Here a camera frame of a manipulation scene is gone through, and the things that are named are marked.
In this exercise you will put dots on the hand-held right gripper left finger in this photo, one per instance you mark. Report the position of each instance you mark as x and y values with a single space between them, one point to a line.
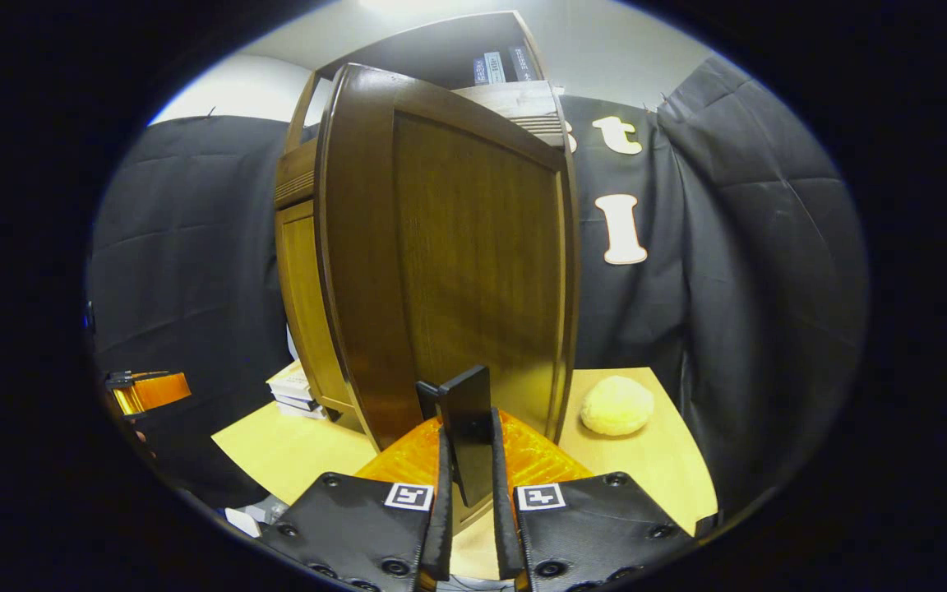
358 526

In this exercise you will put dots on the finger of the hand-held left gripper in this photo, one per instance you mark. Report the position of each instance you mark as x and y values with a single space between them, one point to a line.
157 393

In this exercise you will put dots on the wooden shoe cabinet door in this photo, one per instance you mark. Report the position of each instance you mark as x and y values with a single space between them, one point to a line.
473 255
305 304

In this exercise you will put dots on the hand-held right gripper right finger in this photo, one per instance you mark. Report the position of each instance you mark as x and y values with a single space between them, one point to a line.
597 526

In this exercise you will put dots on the small white object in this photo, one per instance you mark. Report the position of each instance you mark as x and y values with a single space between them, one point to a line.
245 521

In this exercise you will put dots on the grey book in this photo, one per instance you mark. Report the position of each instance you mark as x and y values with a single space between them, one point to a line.
495 67

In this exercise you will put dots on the black backdrop cloth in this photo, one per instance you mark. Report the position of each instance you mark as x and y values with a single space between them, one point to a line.
186 247

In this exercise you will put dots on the wooden double-door shoe cabinet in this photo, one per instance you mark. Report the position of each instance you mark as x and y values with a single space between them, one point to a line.
297 177

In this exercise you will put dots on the dark book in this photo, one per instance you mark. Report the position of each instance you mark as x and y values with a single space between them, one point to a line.
524 62

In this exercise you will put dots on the stack of books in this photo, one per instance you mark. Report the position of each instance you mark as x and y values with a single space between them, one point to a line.
293 388

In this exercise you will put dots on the yellow round sponge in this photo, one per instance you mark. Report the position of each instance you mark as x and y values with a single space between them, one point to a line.
617 405

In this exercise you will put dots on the blue book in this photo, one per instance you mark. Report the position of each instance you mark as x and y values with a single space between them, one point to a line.
481 71

